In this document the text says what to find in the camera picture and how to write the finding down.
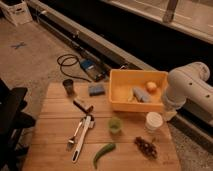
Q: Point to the white handled brush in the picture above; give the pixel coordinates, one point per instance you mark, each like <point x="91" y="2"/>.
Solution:
<point x="89" y="121"/>

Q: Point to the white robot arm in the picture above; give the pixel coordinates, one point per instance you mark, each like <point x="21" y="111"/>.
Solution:
<point x="187" y="82"/>

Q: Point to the yellow plastic tray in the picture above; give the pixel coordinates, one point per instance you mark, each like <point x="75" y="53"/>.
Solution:
<point x="122" y="82"/>

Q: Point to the blue sponge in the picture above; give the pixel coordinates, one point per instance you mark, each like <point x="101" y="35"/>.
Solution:
<point x="95" y="90"/>

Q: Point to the small brown black block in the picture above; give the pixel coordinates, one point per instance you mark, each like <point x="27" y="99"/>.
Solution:
<point x="82" y="105"/>

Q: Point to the dark metal cup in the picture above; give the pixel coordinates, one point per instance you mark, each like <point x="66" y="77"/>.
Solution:
<point x="68" y="84"/>

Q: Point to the green plastic cup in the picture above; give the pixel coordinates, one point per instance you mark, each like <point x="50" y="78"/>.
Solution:
<point x="114" y="125"/>

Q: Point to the orange fruit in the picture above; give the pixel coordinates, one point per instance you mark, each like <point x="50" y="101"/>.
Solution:
<point x="151" y="86"/>

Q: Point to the green pepper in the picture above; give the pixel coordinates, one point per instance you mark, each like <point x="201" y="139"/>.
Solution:
<point x="105" y="149"/>

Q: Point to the silver fork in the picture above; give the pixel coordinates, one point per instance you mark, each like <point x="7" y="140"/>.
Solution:
<point x="71" y="140"/>

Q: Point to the bunch of dark grapes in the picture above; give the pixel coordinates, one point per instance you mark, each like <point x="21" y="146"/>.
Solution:
<point x="147" y="148"/>

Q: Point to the black chair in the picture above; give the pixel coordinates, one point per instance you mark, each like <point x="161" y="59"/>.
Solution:
<point x="12" y="121"/>

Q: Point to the white cardboard box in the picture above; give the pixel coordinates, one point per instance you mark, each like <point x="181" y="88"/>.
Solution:
<point x="17" y="14"/>

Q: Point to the metal floor rail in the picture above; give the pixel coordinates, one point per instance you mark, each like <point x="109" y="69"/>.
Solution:
<point x="122" y="36"/>

